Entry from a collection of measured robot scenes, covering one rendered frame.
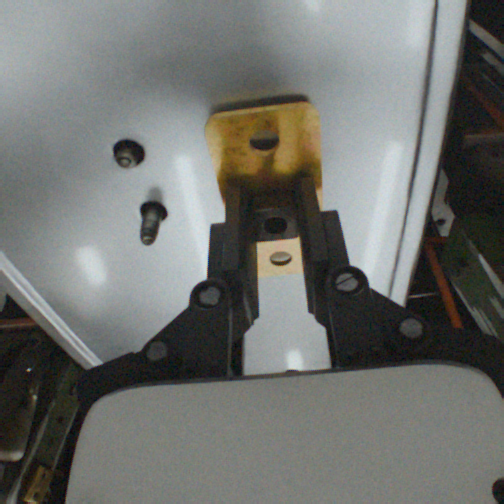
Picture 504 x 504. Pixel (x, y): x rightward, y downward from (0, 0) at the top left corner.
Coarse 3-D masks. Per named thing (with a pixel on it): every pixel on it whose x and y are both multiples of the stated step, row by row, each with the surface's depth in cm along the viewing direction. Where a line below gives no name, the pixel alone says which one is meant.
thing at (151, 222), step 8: (152, 208) 16; (160, 208) 16; (144, 216) 16; (152, 216) 15; (160, 216) 16; (144, 224) 15; (152, 224) 15; (160, 224) 16; (144, 232) 15; (152, 232) 15; (144, 240) 15; (152, 240) 15
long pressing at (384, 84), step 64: (0, 0) 10; (64, 0) 10; (128, 0) 10; (192, 0) 10; (256, 0) 10; (320, 0) 10; (384, 0) 10; (448, 0) 10; (0, 64) 11; (64, 64) 11; (128, 64) 11; (192, 64) 11; (256, 64) 12; (320, 64) 12; (384, 64) 11; (448, 64) 12; (0, 128) 13; (64, 128) 13; (128, 128) 13; (192, 128) 13; (384, 128) 13; (448, 128) 14; (0, 192) 15; (64, 192) 15; (128, 192) 15; (192, 192) 15; (384, 192) 15; (0, 256) 18; (64, 256) 18; (128, 256) 18; (192, 256) 18; (384, 256) 18; (64, 320) 23; (128, 320) 23; (256, 320) 23
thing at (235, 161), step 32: (224, 128) 12; (256, 128) 12; (288, 128) 13; (320, 128) 13; (224, 160) 13; (256, 160) 13; (288, 160) 13; (320, 160) 13; (224, 192) 15; (256, 192) 15; (288, 192) 14; (320, 192) 15; (256, 224) 15; (288, 224) 15
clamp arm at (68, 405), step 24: (48, 384) 29; (72, 384) 30; (48, 408) 28; (72, 408) 30; (48, 432) 27; (24, 456) 25; (48, 456) 27; (0, 480) 24; (24, 480) 25; (48, 480) 26
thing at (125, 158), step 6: (126, 144) 14; (132, 144) 14; (138, 144) 14; (120, 150) 13; (126, 150) 13; (132, 150) 14; (138, 150) 14; (120, 156) 13; (126, 156) 13; (132, 156) 13; (138, 156) 14; (120, 162) 13; (126, 162) 13; (132, 162) 14; (126, 168) 14
